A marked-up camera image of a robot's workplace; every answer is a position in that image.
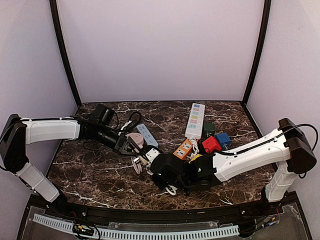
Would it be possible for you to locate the beige cube socket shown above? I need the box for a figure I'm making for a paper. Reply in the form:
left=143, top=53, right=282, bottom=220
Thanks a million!
left=144, top=146, right=161, bottom=166

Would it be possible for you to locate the yellow cube socket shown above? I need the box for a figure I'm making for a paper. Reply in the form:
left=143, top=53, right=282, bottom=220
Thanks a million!
left=188, top=154, right=203, bottom=164

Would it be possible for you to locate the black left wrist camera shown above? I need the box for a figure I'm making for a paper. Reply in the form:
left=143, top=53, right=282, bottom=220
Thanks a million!
left=92, top=104, right=115, bottom=126

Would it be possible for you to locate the red cube socket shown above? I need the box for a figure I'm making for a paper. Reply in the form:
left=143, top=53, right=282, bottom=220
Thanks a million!
left=202, top=136, right=222, bottom=154

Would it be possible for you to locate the small blue-white power strip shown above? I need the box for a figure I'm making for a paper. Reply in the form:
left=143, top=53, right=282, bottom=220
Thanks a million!
left=136, top=123, right=159, bottom=148

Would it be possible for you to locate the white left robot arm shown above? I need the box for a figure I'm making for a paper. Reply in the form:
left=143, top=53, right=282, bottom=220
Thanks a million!
left=0, top=114, right=142, bottom=205

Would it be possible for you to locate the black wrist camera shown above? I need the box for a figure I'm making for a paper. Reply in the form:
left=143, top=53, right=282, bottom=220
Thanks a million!
left=150, top=153, right=188, bottom=191
left=92, top=104, right=115, bottom=126

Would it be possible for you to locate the long white power strip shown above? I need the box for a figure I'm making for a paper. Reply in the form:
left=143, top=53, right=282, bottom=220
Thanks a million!
left=184, top=103, right=205, bottom=140

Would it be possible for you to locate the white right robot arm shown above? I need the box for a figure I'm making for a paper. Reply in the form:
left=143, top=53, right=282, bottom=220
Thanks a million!
left=150, top=118, right=317, bottom=203

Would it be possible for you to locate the dark green cube socket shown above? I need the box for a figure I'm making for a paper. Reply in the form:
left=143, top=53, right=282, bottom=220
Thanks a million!
left=202, top=122, right=216, bottom=139

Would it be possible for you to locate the black front rail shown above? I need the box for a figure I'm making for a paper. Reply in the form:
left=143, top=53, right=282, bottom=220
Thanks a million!
left=49, top=184, right=276, bottom=227

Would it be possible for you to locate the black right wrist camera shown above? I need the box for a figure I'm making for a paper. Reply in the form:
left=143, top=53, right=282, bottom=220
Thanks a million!
left=150, top=153, right=188, bottom=191

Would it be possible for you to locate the blue cube socket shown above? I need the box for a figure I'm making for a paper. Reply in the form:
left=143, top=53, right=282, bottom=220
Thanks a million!
left=215, top=132, right=232, bottom=150

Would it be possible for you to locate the white cable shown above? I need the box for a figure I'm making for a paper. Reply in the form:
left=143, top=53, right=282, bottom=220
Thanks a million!
left=164, top=135, right=201, bottom=196

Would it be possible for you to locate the white slotted cable duct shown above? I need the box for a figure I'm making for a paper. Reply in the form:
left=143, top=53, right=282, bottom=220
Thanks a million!
left=32, top=213, right=240, bottom=240

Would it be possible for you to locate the pink round socket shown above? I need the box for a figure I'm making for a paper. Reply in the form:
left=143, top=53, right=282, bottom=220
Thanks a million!
left=126, top=132, right=144, bottom=148

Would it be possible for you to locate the orange plug adapter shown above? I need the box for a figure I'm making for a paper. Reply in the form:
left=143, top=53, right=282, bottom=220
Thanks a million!
left=173, top=138, right=193, bottom=160

